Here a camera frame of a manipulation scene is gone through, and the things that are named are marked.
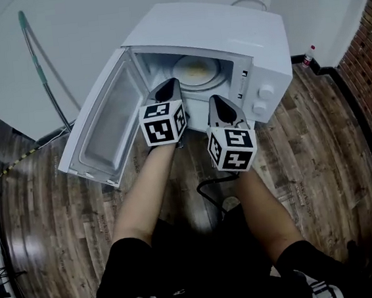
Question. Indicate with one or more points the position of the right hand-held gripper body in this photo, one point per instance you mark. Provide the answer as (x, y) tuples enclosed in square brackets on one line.
[(233, 148)]

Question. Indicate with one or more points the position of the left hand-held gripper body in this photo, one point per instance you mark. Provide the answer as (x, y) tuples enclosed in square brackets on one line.
[(160, 124)]

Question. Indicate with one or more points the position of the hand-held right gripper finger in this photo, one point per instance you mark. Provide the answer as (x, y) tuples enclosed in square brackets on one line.
[(234, 108), (211, 109)]

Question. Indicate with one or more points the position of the white plate of food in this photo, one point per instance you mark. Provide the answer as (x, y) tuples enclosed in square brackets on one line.
[(197, 70)]

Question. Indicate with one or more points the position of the white microwave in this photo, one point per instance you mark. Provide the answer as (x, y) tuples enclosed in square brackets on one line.
[(213, 33)]

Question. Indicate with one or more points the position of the person's left forearm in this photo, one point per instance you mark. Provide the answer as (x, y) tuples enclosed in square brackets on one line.
[(144, 195)]

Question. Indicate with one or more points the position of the person's right forearm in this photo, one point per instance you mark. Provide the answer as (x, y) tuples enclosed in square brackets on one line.
[(265, 209)]

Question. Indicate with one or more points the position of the white microwave knob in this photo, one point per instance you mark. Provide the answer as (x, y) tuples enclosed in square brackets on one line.
[(260, 107), (266, 91)]

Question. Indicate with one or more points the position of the person's black clothing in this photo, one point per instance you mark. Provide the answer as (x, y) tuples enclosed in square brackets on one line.
[(202, 269)]

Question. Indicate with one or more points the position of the yellow black striped tape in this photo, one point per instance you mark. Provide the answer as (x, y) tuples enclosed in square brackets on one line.
[(18, 161)]

